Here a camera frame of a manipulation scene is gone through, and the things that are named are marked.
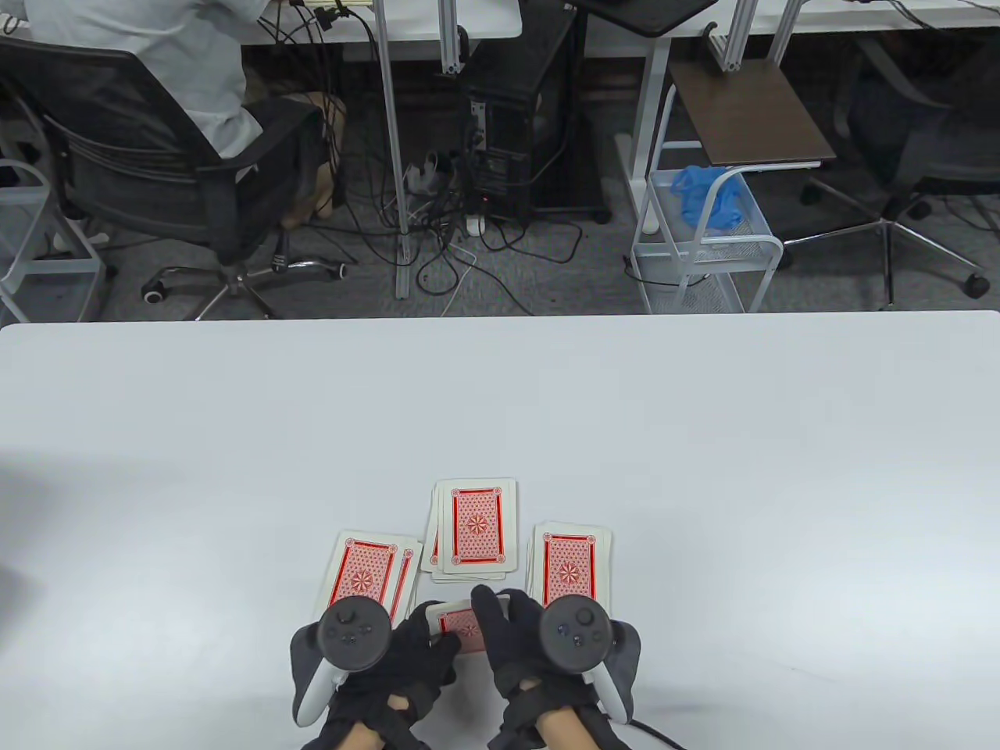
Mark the person's left hand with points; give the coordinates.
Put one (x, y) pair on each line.
(414, 664)

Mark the person's right hand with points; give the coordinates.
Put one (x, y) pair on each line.
(512, 648)

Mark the person's right forearm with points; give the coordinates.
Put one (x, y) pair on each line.
(558, 734)

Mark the person's left forearm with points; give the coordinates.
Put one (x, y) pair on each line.
(363, 738)

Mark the dark grey right controller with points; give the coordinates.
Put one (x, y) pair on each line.
(574, 633)

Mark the grey and white left controller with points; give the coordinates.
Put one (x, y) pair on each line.
(351, 633)

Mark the white plug adapter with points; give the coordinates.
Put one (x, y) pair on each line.
(476, 225)

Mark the white power strip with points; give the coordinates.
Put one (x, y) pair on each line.
(422, 176)

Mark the blue plastic bag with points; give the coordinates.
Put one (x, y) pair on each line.
(707, 199)

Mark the white metal rack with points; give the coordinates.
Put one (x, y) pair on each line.
(62, 266)

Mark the black mesh office chair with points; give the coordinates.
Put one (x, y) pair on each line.
(156, 195)

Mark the black computer tower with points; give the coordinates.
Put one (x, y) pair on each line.
(531, 101)

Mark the brown wooden board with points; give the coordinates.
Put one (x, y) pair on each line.
(742, 117)

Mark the white office desk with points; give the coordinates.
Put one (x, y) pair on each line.
(820, 23)
(422, 23)

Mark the black tray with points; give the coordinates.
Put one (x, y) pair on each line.
(648, 16)

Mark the dark grey office chair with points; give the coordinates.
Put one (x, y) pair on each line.
(937, 148)

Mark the long aluminium profile post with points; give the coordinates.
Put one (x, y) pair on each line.
(388, 117)

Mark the short aluminium profile post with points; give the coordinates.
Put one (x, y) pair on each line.
(783, 31)
(738, 39)
(449, 39)

